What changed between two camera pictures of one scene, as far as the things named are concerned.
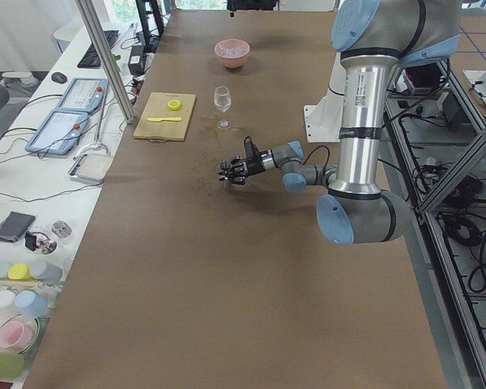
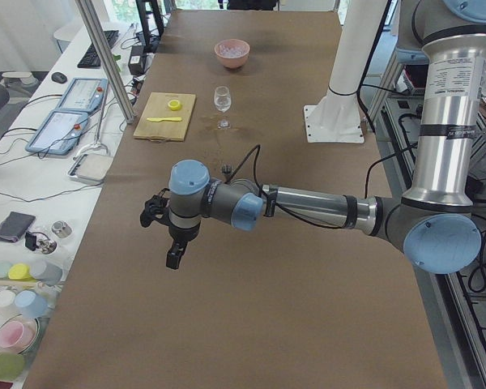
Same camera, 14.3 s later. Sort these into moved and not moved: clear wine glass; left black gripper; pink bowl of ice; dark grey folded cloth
Moved: left black gripper
Not moved: clear wine glass; pink bowl of ice; dark grey folded cloth
